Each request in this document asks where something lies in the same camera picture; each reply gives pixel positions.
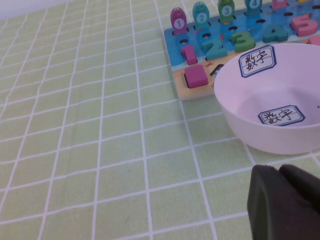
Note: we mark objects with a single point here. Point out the magenta rectangle piece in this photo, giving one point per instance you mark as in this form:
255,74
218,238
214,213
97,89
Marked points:
196,76

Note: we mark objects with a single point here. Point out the magenta number one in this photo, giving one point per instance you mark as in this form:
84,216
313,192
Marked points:
190,55

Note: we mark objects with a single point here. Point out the pink number five fish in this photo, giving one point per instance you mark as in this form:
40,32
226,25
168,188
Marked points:
278,3

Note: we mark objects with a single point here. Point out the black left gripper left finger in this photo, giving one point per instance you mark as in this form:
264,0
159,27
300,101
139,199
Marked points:
275,210

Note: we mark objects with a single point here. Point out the teal number four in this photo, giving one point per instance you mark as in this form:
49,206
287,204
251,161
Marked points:
275,32

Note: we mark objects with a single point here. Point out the blue number four fish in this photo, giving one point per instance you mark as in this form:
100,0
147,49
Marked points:
253,5

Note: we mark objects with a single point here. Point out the pink plastic bowl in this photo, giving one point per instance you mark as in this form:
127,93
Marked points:
275,140

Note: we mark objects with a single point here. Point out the green number three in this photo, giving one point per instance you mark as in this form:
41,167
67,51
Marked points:
246,43

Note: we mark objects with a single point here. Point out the yellow number six fish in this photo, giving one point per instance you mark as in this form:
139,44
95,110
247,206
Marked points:
302,1

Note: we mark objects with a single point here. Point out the pink number five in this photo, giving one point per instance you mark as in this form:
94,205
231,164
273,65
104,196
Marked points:
298,25

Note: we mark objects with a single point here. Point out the magenta number one fish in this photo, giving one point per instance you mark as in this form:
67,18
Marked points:
178,17

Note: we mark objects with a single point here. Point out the blue wooden puzzle board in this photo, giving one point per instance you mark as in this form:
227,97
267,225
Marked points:
176,55

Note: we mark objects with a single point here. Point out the green number three fish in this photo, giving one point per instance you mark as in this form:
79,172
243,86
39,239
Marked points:
226,11

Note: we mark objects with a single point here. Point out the teal number two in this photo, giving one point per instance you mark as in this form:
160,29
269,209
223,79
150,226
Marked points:
215,53

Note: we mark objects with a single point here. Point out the pink trapezoid piece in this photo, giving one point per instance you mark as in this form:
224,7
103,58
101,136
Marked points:
315,40

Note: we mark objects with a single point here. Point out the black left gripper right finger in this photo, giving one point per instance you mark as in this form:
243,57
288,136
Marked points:
303,186

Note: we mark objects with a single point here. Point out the teal number two fish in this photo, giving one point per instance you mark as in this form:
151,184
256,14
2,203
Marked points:
200,12

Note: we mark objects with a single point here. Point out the green checkered tablecloth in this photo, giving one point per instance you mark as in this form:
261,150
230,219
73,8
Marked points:
75,125

